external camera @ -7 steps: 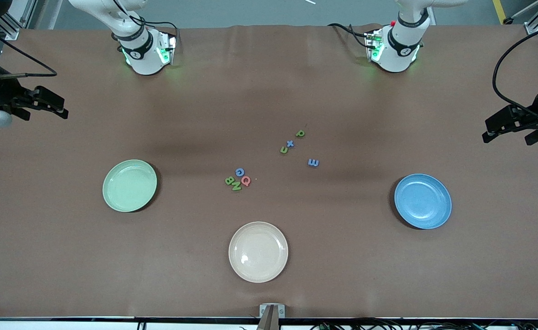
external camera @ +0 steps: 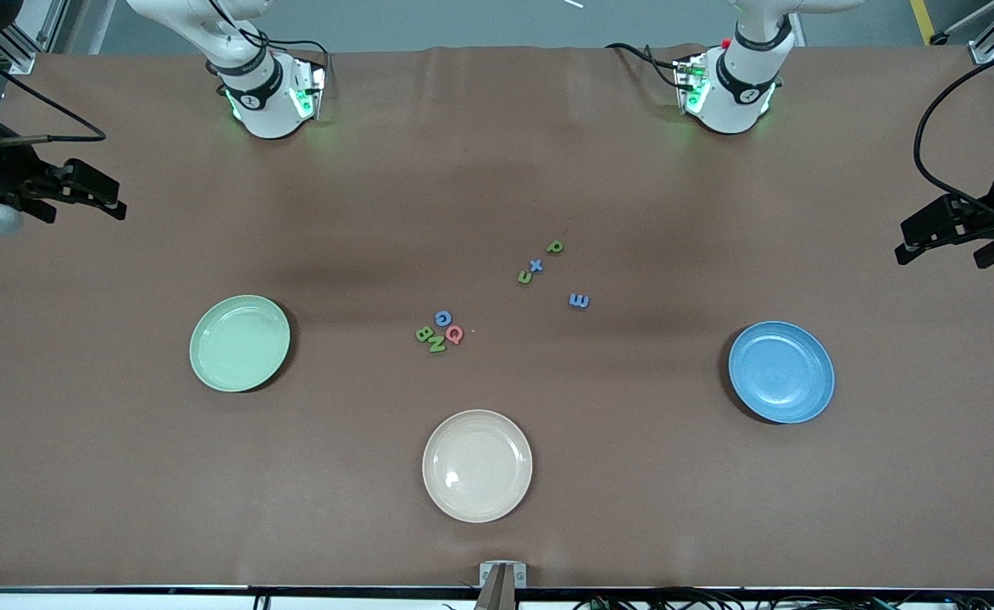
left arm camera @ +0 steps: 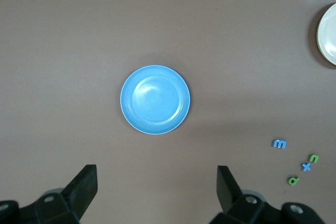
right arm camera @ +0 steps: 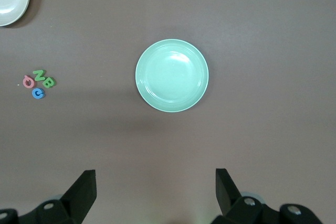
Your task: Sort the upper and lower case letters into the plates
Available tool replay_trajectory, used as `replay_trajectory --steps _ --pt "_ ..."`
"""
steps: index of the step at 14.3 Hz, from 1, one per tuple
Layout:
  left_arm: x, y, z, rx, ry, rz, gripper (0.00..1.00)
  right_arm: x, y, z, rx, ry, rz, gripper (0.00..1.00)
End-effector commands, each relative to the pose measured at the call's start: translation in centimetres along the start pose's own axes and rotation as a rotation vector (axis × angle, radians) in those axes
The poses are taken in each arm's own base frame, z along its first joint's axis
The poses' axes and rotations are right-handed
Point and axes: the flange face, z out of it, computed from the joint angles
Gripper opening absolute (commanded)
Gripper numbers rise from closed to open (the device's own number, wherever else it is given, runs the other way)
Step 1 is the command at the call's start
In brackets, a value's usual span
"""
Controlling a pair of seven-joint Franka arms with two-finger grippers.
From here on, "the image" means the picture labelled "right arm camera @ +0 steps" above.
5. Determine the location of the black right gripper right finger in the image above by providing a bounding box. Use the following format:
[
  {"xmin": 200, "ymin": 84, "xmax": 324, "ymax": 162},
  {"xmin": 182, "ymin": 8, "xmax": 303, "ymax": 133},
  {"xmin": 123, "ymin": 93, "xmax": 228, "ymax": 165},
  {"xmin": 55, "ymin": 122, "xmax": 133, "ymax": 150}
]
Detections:
[{"xmin": 209, "ymin": 167, "xmax": 323, "ymax": 224}]

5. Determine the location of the dark green letter B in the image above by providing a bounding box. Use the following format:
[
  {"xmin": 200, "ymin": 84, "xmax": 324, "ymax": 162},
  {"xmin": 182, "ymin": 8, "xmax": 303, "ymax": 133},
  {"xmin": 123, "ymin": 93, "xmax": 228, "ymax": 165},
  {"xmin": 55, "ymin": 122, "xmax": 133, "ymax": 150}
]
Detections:
[{"xmin": 41, "ymin": 76, "xmax": 57, "ymax": 89}]

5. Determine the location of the green plate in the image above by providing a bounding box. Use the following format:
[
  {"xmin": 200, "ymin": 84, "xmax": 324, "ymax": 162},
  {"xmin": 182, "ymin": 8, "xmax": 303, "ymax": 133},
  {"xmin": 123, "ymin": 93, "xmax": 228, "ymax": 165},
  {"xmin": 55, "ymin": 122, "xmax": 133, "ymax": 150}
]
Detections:
[{"xmin": 135, "ymin": 38, "xmax": 210, "ymax": 113}]

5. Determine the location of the green letter N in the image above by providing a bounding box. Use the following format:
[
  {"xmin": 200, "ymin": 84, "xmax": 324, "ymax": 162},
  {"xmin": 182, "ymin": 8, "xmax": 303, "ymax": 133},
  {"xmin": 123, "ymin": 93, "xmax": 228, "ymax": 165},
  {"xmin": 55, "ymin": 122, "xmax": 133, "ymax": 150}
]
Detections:
[{"xmin": 32, "ymin": 69, "xmax": 47, "ymax": 82}]

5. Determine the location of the pink letter Q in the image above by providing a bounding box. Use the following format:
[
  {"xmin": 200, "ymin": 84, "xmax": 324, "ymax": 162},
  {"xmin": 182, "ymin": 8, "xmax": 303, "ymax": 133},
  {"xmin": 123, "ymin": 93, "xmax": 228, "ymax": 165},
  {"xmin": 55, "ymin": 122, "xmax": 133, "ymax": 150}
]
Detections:
[{"xmin": 23, "ymin": 75, "xmax": 36, "ymax": 89}]

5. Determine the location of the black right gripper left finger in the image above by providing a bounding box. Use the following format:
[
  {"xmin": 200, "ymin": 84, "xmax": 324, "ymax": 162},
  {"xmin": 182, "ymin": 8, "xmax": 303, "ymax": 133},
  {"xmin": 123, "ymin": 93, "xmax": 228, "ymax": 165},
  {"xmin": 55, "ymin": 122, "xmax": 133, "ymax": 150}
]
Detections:
[{"xmin": 0, "ymin": 169, "xmax": 97, "ymax": 224}]

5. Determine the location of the blue letter C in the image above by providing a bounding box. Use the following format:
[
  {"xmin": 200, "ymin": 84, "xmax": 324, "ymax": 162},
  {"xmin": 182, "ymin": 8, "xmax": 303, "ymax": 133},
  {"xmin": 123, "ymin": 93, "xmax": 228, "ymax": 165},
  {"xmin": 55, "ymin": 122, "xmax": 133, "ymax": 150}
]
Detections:
[{"xmin": 31, "ymin": 88, "xmax": 45, "ymax": 100}]

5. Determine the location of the brown table cover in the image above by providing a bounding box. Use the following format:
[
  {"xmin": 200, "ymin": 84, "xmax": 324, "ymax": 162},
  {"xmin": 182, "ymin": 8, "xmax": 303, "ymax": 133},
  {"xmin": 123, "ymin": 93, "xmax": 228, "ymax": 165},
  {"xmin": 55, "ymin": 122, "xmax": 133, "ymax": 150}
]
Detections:
[{"xmin": 0, "ymin": 0, "xmax": 336, "ymax": 224}]

